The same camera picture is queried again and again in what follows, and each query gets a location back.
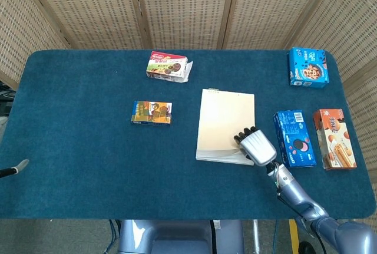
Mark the red green chocolate biscuit box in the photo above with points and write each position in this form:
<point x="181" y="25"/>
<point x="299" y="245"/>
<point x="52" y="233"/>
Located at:
<point x="168" y="67"/>

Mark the orange blue snack box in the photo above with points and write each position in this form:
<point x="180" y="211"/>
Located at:
<point x="151" y="113"/>

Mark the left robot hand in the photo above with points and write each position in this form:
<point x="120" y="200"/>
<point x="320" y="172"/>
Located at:
<point x="14" y="169"/>

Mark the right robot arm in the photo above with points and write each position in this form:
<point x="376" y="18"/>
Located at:
<point x="312" y="207"/>

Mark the blue felt table mat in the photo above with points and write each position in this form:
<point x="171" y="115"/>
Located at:
<point x="117" y="162"/>

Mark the light blue chocolate cookie box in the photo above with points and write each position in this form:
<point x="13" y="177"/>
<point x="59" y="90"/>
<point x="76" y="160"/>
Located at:
<point x="308" y="68"/>

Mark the cream notepad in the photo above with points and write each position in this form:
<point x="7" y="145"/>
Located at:
<point x="225" y="127"/>

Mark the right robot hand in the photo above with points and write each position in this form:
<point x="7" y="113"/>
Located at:
<point x="256" y="146"/>

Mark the woven bamboo folding screen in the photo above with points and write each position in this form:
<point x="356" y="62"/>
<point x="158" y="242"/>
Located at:
<point x="188" y="9"/>

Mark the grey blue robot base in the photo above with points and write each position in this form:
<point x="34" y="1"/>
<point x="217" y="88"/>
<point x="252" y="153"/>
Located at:
<point x="179" y="236"/>

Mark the orange egg roll box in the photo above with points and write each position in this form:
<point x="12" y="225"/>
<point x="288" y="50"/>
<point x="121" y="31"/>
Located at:
<point x="334" y="139"/>

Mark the yellow floor tape strip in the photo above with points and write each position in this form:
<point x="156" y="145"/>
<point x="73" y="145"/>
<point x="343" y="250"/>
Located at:
<point x="293" y="236"/>

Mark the dark blue Oreo box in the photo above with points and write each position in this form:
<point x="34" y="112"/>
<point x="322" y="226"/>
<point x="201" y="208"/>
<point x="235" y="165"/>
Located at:
<point x="294" y="139"/>

